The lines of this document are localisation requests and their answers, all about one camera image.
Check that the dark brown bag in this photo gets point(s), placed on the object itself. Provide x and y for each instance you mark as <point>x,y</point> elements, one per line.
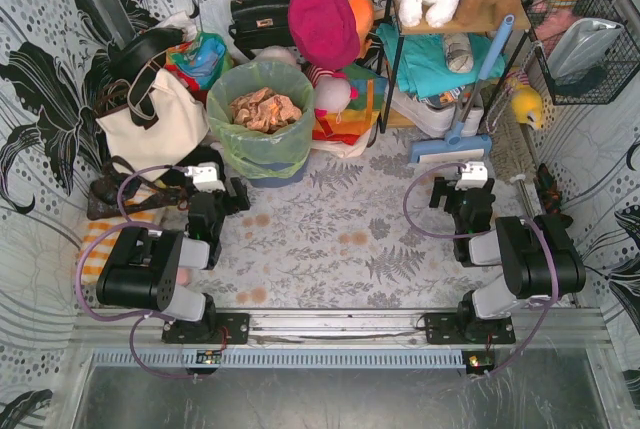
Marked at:
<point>106,198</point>

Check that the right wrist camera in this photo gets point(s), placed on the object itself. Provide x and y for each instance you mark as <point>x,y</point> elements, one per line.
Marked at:
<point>473,174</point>

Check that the teal cloth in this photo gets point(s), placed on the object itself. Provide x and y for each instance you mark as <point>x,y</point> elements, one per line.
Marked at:
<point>423,71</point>

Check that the rainbow striped bag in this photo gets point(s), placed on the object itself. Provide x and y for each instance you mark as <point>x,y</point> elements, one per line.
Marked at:
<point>360,115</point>

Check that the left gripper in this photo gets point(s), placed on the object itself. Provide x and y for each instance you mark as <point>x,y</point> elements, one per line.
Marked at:
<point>220,197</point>

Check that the orange plush toy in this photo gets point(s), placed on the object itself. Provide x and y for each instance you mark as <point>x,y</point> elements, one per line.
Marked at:
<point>363,11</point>

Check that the colourful scarf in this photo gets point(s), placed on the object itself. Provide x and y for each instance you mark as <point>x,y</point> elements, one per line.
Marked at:
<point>198,64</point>

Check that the silver pouch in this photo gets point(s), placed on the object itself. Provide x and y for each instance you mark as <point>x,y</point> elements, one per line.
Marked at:
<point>582,45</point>

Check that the grey cable duct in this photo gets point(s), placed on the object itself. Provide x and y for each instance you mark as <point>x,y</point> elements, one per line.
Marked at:
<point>284,358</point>

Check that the black leather handbag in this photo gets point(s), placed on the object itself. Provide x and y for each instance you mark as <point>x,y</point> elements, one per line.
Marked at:
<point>258,24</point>

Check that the black orange toy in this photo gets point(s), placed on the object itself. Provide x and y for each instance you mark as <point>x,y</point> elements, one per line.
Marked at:
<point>549,195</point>

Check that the aluminium rail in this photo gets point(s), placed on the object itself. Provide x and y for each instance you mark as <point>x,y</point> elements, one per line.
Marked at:
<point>358,328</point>

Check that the wooden broom stick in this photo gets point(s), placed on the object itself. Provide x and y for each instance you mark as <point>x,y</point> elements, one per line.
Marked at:
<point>524,168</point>

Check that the white sneaker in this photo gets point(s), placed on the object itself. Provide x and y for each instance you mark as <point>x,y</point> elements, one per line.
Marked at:
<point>436,122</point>

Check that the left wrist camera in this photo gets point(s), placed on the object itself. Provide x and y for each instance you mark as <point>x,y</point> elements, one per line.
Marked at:
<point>205,177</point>

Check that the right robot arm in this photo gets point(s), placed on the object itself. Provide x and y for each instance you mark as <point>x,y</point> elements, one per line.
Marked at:
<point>539,261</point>

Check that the yellow plush duck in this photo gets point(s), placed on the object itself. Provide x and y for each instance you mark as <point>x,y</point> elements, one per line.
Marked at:
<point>526,102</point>

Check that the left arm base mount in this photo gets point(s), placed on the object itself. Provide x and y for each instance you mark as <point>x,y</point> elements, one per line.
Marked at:
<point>226,327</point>

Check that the orange checkered cloth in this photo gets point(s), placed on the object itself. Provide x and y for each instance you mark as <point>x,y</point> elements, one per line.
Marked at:
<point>92,254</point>

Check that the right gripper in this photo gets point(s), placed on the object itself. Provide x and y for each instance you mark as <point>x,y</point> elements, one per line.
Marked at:
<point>461,195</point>

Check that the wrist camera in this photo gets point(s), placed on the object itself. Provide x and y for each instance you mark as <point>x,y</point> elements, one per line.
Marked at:
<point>473,174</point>
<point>205,177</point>

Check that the black wire basket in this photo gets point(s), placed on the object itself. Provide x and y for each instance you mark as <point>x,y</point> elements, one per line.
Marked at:
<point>603,82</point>

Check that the pink white plush doll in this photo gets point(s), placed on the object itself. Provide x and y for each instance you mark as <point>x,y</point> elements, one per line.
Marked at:
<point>333,90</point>

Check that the cream canvas tote bag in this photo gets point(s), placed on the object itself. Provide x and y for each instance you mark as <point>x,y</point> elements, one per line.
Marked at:
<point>181,124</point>

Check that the cream plush sheep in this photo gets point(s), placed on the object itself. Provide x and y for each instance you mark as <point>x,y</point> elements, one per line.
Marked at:
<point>277,54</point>

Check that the magenta hat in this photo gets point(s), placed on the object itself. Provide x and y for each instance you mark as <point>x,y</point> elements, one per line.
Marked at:
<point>324,32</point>

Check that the crumpled brown paper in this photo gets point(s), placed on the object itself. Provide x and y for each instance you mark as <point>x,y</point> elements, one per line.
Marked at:
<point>264,111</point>

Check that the black metal shelf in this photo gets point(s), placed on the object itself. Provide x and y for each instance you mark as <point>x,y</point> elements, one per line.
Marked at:
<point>456,45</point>

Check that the green trash bag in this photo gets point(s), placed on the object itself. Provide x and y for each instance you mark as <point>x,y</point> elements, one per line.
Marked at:
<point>265,159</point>

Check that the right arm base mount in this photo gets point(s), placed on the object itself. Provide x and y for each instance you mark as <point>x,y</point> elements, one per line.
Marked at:
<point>445,328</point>

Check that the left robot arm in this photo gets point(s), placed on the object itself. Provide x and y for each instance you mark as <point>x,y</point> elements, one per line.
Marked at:
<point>142,271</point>

